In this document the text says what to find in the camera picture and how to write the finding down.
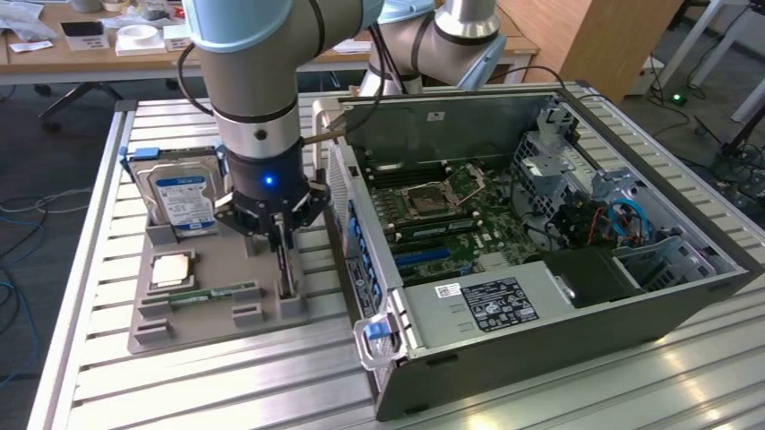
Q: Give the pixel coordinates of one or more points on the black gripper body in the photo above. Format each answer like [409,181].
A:
[264,179]

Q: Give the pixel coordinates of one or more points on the low-profile Nvidia graphics card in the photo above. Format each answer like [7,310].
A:
[288,277]

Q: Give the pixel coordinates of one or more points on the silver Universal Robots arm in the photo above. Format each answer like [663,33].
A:
[252,67]

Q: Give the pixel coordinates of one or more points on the hard disk in blue caddy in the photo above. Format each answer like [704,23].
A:
[179,197]

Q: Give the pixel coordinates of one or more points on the silver CPU chip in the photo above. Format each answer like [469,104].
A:
[170,269]

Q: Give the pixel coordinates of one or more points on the green RAM stick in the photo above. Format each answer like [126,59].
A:
[437,228]
[209,293]

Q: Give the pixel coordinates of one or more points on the CPU socket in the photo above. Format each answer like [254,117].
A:
[428,201]

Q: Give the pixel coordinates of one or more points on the blue expansion slot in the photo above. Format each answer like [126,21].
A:
[421,256]

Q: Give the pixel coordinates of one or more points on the grey plastic parts rack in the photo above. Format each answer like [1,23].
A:
[209,331]

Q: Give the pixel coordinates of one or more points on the green Dell motherboard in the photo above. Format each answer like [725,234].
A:
[496,224]

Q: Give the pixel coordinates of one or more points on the stack of white papers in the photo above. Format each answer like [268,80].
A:
[353,47]

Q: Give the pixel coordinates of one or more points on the grey power supply unit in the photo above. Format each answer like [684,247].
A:
[442,322]

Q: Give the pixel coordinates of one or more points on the white labelled box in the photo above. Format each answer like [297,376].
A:
[175,36]

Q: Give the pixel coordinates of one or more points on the black office chair base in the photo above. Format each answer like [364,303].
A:
[78,99]

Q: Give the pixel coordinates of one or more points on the perforated metal drive cage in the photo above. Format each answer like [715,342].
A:
[541,192]

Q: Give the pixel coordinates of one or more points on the small dark object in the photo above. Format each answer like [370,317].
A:
[154,14]

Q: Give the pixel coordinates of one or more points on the black and white box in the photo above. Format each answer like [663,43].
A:
[83,42]

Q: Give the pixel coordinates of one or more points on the wooden desk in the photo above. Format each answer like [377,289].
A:
[529,47]
[37,62]

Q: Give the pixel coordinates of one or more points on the beige tape roll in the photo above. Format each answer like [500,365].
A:
[114,4]

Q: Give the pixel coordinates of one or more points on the grey cup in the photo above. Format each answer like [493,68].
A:
[87,5]

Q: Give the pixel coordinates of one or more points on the red and white card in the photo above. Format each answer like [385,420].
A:
[30,46]

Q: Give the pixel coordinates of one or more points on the open dark grey PC case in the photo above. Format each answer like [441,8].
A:
[539,358]

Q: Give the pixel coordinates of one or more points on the clear plastic bag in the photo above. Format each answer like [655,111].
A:
[27,22]

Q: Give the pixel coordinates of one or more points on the metal disk bay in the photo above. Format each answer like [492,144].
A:
[664,264]

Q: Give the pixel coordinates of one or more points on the wooden cabinet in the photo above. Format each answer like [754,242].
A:
[621,45]

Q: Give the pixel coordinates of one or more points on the white box with red button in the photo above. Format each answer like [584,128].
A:
[652,80]

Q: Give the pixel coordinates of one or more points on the power strip with green light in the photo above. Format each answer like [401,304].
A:
[677,97]

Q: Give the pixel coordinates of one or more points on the black tripod stand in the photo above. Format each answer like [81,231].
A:
[731,150]

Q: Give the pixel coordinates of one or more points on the white square base plate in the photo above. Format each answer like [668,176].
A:
[141,51]

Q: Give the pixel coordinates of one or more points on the silver metal bracket plate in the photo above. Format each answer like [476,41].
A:
[541,166]

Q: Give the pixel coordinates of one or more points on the white table frame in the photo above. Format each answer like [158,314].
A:
[683,45]

